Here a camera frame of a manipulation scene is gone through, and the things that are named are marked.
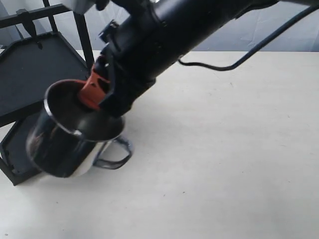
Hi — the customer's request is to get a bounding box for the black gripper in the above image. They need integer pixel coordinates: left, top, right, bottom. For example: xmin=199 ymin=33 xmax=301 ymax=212
xmin=78 ymin=21 xmax=170 ymax=118

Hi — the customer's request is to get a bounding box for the stainless steel mug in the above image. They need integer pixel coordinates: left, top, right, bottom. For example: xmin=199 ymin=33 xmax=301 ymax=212
xmin=26 ymin=79 xmax=133 ymax=178

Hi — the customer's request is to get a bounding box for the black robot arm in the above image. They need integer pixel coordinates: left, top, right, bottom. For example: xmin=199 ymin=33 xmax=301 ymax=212
xmin=77 ymin=0 xmax=276 ymax=117

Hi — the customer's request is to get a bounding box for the black tiered shelf rack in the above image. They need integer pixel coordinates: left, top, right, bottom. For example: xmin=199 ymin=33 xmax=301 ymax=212
xmin=0 ymin=1 xmax=94 ymax=185

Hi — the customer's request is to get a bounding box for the blue backdrop cloth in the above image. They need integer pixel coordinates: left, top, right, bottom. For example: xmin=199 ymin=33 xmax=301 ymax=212
xmin=0 ymin=0 xmax=319 ymax=53

